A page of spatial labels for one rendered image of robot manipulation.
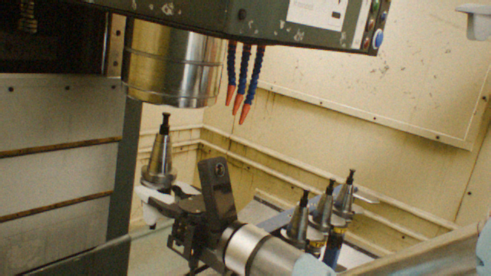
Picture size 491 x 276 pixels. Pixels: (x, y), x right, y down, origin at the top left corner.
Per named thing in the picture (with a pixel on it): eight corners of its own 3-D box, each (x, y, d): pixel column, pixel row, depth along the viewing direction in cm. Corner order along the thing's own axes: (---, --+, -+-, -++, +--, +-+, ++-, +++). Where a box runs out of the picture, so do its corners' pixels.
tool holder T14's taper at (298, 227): (293, 226, 88) (300, 198, 86) (311, 236, 86) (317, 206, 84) (281, 232, 85) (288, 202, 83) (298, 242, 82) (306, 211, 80)
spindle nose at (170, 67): (179, 86, 80) (187, 21, 76) (236, 108, 70) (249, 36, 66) (100, 84, 68) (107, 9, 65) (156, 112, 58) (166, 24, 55)
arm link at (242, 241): (250, 244, 57) (281, 226, 64) (225, 229, 60) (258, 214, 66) (240, 289, 60) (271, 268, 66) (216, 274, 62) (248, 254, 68)
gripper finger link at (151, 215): (120, 218, 71) (166, 237, 68) (124, 186, 69) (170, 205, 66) (132, 211, 74) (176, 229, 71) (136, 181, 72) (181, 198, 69)
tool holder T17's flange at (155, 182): (163, 174, 78) (164, 161, 77) (182, 186, 74) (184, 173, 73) (133, 179, 73) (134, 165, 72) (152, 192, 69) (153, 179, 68)
